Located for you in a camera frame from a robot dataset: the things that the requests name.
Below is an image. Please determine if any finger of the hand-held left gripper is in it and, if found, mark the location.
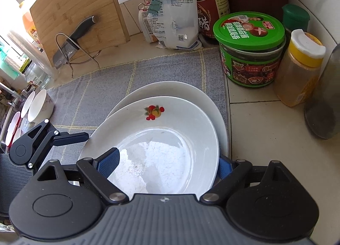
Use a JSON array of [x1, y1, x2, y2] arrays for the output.
[[25, 119, 89, 168]]

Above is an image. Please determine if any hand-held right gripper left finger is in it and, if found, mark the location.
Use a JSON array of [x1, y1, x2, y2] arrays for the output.
[[37, 148, 126, 205]]

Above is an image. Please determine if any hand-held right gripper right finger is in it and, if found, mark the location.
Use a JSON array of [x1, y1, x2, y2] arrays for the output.
[[200, 156, 291, 204]]

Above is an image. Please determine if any white bowl with pink flowers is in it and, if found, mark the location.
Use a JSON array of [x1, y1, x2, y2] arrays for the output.
[[21, 91, 36, 118], [27, 89, 55, 123]]

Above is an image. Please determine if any white plate with fruit print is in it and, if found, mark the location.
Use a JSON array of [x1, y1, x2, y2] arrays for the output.
[[106, 81, 229, 158], [78, 96, 220, 195]]

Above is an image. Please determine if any red and white container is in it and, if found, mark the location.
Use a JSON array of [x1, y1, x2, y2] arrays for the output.
[[5, 111, 22, 147]]

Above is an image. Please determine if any steel sink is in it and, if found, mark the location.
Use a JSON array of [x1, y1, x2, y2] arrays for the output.
[[0, 93, 24, 155]]

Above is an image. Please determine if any grey checked counter mat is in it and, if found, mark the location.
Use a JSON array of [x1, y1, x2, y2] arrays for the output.
[[45, 47, 229, 160]]

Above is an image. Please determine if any glass jar with label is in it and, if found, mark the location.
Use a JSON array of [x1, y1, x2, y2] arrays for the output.
[[20, 59, 52, 90]]

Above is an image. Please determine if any yellow lid spice bottle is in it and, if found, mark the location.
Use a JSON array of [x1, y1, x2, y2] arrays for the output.
[[273, 29, 327, 107]]

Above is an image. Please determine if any orange cooking wine bottle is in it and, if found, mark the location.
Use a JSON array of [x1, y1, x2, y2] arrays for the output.
[[22, 0, 43, 49]]

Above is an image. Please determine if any bamboo cutting board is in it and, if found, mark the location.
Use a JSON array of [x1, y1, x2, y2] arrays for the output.
[[29, 0, 130, 68]]

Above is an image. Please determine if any orange and white food bag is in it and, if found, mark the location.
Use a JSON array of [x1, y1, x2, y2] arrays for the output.
[[138, 6, 160, 43]]

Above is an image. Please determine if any green lid sauce jar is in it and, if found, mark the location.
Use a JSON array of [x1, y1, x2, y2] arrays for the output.
[[213, 12, 286, 88]]

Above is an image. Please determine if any white printed food bag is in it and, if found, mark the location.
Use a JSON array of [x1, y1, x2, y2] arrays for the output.
[[153, 0, 201, 50]]

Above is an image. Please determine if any teal binder clip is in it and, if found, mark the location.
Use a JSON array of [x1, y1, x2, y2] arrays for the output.
[[147, 0, 164, 18]]

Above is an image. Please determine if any dark vinegar bottle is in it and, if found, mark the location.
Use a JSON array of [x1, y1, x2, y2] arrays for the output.
[[195, 0, 231, 46]]

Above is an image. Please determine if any green cap bottle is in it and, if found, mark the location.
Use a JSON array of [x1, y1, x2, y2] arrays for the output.
[[282, 4, 311, 34]]

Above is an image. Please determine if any metal wire knife rack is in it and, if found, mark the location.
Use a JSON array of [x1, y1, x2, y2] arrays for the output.
[[55, 33, 101, 77]]

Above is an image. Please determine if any black handled kitchen knife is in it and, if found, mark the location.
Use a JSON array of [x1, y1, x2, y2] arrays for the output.
[[52, 16, 98, 69]]

